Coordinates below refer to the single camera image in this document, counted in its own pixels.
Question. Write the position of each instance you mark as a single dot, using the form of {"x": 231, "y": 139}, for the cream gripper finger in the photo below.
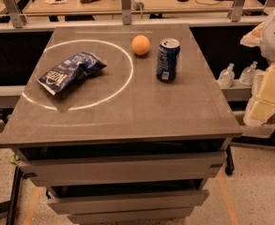
{"x": 261, "y": 105}
{"x": 252, "y": 39}

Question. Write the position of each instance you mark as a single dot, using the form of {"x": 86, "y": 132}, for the blue pepsi can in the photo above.
{"x": 168, "y": 53}

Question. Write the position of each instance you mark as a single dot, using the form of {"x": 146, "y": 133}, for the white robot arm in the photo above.
{"x": 267, "y": 42}

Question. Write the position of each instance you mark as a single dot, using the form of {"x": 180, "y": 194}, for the clear sanitizer bottle right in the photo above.
{"x": 246, "y": 77}

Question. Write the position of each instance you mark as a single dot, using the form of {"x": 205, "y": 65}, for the clear sanitizer bottle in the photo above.
{"x": 246, "y": 77}
{"x": 226, "y": 77}

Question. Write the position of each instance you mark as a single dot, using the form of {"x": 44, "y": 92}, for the clear sanitizer bottle left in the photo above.
{"x": 226, "y": 77}

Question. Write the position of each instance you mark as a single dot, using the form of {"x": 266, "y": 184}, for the orange fruit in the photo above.
{"x": 140, "y": 45}

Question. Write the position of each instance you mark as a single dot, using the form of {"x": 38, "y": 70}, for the white power strip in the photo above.
{"x": 137, "y": 4}

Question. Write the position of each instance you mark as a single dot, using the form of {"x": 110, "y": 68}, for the blue chip bag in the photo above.
{"x": 74, "y": 69}

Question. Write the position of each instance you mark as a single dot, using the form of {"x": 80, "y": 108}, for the metal rail bracket right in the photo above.
{"x": 236, "y": 10}

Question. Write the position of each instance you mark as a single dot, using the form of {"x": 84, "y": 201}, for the metal rail bracket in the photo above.
{"x": 126, "y": 12}
{"x": 236, "y": 10}
{"x": 16, "y": 16}

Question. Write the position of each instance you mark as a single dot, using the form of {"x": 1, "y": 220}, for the metal rail bracket middle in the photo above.
{"x": 126, "y": 12}

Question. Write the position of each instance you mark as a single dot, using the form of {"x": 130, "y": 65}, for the metal rail bracket left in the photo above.
{"x": 16, "y": 16}

